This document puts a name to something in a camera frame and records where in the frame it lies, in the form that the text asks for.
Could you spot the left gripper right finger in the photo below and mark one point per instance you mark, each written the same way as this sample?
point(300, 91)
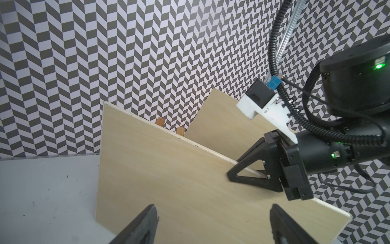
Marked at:
point(286, 230)

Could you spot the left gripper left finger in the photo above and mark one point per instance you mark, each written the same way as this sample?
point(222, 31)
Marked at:
point(141, 230)

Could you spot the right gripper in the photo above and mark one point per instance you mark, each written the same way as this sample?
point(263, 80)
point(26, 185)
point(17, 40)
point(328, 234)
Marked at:
point(273, 163)

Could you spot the plywood board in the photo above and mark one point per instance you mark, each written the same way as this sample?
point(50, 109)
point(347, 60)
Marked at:
point(221, 127)
point(142, 164)

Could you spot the wooden easel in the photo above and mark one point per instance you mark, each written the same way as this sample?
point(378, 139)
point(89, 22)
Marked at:
point(162, 123)

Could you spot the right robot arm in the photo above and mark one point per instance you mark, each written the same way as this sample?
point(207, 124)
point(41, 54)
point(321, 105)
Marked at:
point(344, 119)

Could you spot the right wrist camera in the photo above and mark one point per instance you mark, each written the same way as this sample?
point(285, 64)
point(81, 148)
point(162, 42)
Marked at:
point(262, 99)

